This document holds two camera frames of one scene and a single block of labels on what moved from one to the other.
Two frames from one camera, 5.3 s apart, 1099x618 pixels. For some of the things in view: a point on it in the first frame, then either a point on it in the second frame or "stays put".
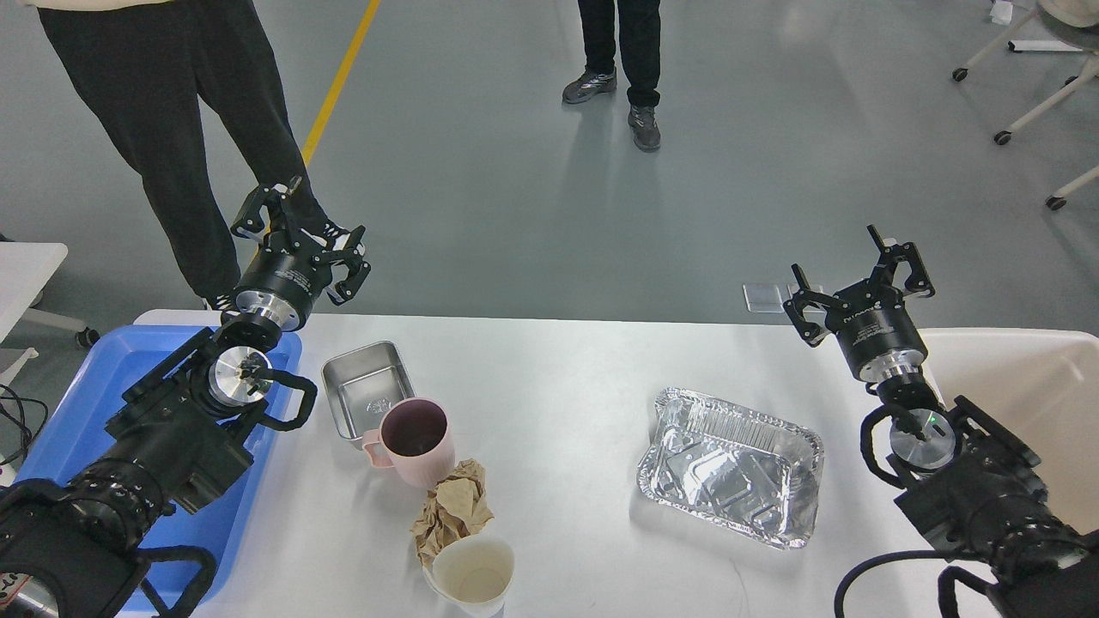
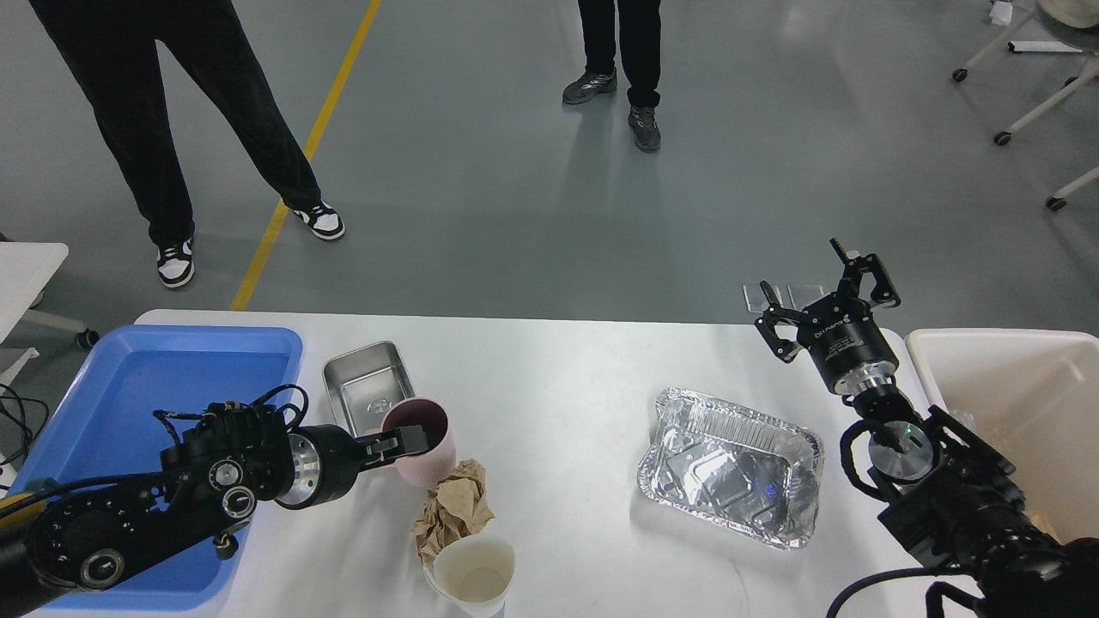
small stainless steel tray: x=361 y=385 stays put
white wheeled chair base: x=1074 y=13 stays put
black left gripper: x=281 y=281 to x=327 y=459
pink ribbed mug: x=416 y=437 stays put
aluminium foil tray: x=739 y=469 stays put
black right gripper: x=871 y=318 to x=840 y=332
